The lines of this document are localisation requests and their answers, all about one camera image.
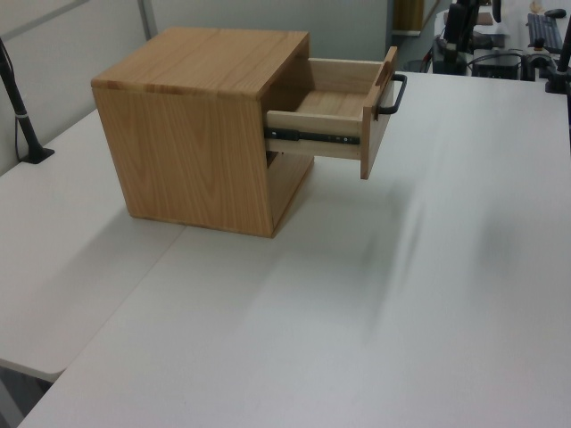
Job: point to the black metal drawer slide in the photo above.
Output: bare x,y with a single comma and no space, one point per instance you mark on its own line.
312,136

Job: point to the wooden drawer cabinet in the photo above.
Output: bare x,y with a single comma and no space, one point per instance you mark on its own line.
178,147

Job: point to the wooden panel board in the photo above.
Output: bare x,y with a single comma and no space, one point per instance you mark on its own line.
408,15

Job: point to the black electronics box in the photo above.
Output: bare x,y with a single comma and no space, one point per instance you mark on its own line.
497,67

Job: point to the black monitor stand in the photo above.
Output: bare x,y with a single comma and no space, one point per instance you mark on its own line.
459,22

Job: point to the dark computer keyboard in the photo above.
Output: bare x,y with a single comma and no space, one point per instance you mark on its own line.
544,31

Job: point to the black computer mouse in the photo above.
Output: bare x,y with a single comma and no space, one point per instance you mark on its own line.
556,13

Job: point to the grey partition frame post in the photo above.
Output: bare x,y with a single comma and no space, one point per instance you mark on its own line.
146,18

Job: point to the black camera stand pole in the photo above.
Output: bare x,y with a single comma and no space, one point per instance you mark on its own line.
24,129

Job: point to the black clamp mount stand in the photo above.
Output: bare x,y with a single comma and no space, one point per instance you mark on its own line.
560,67

